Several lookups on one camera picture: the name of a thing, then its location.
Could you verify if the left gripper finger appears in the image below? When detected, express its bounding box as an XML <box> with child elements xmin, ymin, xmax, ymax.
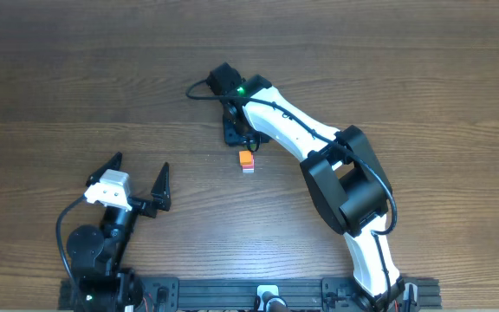
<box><xmin>150</xmin><ymin>162</ymin><xmax>172</xmax><ymax>212</ymax></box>
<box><xmin>85</xmin><ymin>151</ymin><xmax>124</xmax><ymax>187</ymax></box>

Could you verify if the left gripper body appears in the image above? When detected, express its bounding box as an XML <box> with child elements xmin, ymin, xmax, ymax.
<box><xmin>127</xmin><ymin>197</ymin><xmax>160</xmax><ymax>219</ymax></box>

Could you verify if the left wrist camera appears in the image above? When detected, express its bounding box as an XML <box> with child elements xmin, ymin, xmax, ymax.
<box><xmin>83</xmin><ymin>169</ymin><xmax>133</xmax><ymax>212</ymax></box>

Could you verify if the mounting rail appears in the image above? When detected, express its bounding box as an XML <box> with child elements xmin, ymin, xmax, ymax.
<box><xmin>57</xmin><ymin>276</ymin><xmax>444</xmax><ymax>312</ymax></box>

